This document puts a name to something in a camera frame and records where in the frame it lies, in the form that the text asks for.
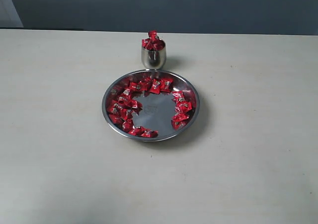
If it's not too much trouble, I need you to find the round steel plate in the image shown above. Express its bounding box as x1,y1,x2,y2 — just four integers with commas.
102,70,200,142

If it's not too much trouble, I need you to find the small steel cup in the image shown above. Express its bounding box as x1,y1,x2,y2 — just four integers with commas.
141,47,166,70

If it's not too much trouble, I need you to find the red wrapped candy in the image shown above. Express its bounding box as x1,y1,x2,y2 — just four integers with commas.
120,87,134,99
171,113,189,130
129,81,141,92
160,78,173,93
149,78,161,94
108,114,123,125
171,90,187,104

